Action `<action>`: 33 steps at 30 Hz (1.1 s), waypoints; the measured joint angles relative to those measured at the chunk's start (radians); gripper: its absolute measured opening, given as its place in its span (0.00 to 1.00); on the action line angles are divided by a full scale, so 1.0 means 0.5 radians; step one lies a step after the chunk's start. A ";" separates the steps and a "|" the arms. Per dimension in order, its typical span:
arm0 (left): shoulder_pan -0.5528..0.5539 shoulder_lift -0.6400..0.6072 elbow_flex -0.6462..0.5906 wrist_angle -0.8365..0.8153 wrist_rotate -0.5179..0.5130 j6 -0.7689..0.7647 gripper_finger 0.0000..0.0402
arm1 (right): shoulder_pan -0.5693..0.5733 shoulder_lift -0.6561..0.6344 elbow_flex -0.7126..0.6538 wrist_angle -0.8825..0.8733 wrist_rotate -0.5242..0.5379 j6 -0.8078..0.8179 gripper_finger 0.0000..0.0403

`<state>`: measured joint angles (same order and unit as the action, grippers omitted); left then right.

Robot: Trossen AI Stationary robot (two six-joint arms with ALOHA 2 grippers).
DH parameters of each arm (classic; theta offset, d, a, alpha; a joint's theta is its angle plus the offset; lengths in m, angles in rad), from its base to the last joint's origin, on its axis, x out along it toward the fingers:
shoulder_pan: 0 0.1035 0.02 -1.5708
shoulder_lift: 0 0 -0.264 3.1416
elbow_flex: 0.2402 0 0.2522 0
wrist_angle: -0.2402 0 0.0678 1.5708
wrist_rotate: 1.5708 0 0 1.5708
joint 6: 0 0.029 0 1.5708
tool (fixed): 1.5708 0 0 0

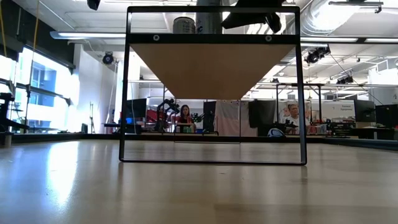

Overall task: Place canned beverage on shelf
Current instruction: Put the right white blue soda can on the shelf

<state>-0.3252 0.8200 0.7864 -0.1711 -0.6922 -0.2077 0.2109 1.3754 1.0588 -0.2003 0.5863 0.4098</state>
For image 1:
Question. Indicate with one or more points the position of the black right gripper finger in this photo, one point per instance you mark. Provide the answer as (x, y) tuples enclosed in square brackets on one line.
[(245, 19)]

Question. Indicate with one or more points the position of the white Celsius can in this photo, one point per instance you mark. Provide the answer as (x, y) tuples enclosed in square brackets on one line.
[(184, 26), (209, 18)]

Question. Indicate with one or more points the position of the black background robot arm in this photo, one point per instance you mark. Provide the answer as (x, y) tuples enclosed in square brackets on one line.
[(199, 118), (166, 109)]

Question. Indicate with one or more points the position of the black stage light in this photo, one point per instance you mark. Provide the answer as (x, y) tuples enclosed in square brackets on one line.
[(317, 55)]

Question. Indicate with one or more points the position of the round black ceiling device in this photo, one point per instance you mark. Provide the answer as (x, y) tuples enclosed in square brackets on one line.
[(108, 58)]

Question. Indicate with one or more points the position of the black metal rack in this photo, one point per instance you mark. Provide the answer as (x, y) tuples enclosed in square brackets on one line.
[(295, 84)]

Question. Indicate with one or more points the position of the black hanging cloth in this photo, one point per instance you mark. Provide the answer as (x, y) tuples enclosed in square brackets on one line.
[(262, 116)]

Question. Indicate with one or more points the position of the person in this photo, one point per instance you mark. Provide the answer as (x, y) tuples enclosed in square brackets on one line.
[(185, 117), (292, 116)]

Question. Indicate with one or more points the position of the black panel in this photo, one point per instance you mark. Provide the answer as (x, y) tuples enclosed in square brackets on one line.
[(210, 112)]

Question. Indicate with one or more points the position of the white hanging cloth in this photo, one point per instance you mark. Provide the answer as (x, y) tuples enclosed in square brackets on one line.
[(230, 118)]

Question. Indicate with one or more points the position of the white and blue object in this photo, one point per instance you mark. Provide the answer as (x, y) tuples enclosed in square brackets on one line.
[(275, 133)]

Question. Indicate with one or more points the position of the black computer monitor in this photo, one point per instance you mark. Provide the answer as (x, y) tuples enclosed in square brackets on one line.
[(387, 115), (364, 110), (136, 109)]

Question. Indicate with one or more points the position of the wooden shelf with black frame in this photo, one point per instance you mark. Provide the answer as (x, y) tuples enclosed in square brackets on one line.
[(214, 71)]

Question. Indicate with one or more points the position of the black aluminium table frame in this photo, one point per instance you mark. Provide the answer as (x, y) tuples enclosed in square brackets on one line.
[(46, 137)]

